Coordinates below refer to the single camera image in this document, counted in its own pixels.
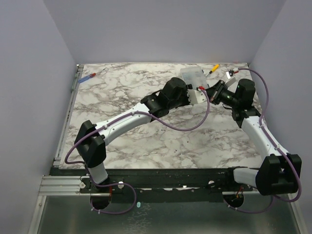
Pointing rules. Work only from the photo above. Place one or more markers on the aluminium rail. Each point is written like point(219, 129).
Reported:
point(63, 136)
point(59, 186)

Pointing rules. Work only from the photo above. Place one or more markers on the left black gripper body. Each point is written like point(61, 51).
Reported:
point(183, 100)

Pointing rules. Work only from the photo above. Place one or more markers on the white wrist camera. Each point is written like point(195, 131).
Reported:
point(231, 77)
point(196, 96)

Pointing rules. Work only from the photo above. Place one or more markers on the yellow handled screwdriver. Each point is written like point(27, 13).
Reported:
point(212, 70)

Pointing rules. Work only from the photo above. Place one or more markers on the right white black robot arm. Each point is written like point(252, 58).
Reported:
point(279, 169)

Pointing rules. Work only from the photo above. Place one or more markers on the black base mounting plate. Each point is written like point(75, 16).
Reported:
point(165, 185)

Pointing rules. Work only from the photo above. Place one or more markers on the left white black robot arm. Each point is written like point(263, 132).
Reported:
point(93, 149)

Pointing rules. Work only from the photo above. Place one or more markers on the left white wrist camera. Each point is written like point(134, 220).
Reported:
point(196, 96)

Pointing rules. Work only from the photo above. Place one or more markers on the clear plastic screw box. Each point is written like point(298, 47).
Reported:
point(194, 76)

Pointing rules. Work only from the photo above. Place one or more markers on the aluminium left side rail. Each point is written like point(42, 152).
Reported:
point(63, 136)

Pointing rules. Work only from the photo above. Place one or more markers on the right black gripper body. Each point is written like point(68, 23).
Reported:
point(217, 91)

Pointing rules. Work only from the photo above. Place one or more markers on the blue red handled screwdriver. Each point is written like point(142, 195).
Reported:
point(81, 80)

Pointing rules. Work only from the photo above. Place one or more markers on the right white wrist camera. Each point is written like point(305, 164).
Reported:
point(231, 77)

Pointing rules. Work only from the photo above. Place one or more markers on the aluminium front rail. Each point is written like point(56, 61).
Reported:
point(59, 186)

